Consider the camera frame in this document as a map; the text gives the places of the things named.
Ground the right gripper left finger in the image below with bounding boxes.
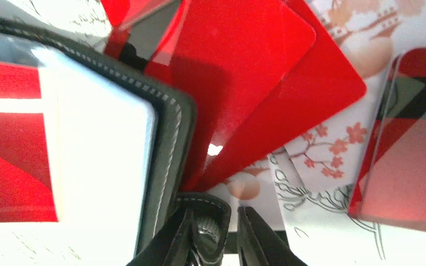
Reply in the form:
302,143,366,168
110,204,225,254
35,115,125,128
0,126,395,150
127,208,194,266

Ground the white floral card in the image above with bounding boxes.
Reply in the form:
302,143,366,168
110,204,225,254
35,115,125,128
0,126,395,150
211,1,426,229

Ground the red card black stripe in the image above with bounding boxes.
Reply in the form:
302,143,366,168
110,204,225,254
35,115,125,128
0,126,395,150
348,48,426,232

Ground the red card pile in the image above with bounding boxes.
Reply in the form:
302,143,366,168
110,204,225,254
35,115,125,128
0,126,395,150
0,29,159,224

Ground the red card left pair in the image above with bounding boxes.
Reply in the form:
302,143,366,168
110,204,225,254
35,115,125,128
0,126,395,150
145,1,366,191

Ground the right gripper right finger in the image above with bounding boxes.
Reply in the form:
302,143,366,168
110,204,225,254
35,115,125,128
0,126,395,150
237,206,306,266

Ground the black leather card holder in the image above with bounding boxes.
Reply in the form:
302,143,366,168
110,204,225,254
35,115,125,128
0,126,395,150
0,14,232,266

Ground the floral patterned table mat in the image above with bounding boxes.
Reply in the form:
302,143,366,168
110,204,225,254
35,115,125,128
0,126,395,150
0,1,426,265

